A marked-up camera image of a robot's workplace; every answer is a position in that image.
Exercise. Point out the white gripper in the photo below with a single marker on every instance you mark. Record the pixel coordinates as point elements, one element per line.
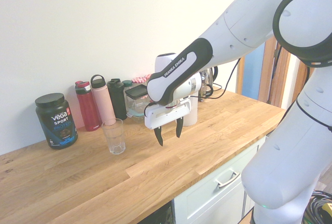
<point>160,117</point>

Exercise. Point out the white pitcher with blue lid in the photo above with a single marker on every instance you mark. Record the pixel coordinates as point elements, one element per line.
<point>190,116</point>

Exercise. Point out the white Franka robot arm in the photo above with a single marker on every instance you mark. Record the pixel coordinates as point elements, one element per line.
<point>259,14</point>

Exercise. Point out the pink water bottle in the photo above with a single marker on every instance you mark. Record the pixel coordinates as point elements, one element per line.
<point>103,102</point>

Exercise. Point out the red water bottle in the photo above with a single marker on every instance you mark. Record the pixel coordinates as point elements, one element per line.
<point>86,110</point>

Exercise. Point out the glass container with teal clips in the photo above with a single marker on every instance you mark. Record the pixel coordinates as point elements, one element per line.
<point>135,116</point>

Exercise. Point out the glass container with black lid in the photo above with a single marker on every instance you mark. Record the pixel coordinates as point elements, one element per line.
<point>136,97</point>

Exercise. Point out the clear drinking glass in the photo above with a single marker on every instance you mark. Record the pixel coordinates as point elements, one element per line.
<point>114,138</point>

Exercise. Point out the jar with red checkered lid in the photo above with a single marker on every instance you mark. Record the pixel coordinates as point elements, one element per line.
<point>138,80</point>

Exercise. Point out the glass French press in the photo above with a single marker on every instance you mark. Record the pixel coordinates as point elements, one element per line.
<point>206,84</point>

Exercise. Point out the black shaker bottle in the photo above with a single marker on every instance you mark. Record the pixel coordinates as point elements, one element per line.
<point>116,99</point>

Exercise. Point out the glass jar with green lid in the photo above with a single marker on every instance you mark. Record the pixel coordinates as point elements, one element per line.
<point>127,85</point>

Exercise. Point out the pale green drawer front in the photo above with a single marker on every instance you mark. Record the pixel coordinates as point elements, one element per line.
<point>207,200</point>

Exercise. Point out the black Vega protein tub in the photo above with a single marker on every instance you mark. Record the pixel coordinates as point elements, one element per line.
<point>55,123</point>

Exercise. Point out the wooden door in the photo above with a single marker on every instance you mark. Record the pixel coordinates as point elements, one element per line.
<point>275,78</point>

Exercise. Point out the yellow box on floor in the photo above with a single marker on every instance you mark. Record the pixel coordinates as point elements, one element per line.
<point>327,211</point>

